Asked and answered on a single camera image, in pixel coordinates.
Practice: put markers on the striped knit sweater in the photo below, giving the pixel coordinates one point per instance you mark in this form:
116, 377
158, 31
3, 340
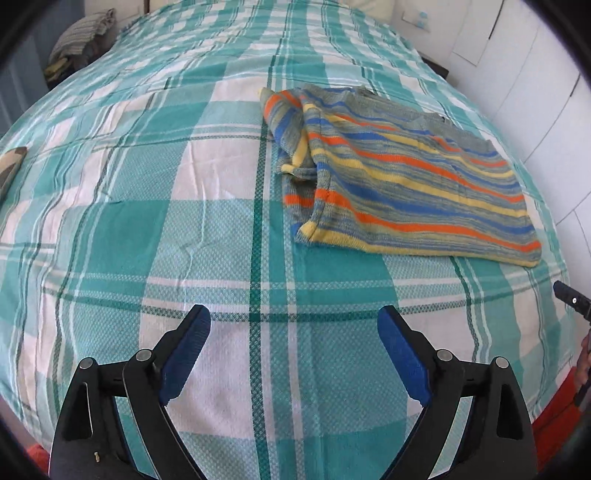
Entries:
406, 184

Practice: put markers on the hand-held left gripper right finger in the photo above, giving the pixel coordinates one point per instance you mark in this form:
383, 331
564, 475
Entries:
406, 355

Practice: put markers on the orange cloth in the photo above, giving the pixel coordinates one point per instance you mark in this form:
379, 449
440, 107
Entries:
554, 415
39, 459

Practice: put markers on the white wardrobe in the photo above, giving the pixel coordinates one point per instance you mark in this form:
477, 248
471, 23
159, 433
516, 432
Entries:
517, 69

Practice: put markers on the patterned cream pillow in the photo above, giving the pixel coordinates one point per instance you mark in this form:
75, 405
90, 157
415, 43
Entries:
10, 168

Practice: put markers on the teal plaid bedsheet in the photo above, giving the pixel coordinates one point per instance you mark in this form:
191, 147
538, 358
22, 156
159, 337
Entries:
184, 207

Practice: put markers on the person's right hand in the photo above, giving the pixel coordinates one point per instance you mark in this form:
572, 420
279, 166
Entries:
584, 360

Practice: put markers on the white wall switch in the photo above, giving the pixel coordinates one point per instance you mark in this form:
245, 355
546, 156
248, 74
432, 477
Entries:
417, 19

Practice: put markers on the pile of grey clothes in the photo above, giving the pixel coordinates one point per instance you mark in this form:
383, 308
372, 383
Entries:
81, 39

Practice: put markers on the dark bedside table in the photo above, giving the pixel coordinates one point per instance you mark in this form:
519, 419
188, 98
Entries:
436, 67

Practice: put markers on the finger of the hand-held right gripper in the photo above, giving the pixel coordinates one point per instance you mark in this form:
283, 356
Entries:
571, 299

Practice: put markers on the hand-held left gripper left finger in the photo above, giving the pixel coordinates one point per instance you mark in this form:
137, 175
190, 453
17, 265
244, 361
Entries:
184, 355

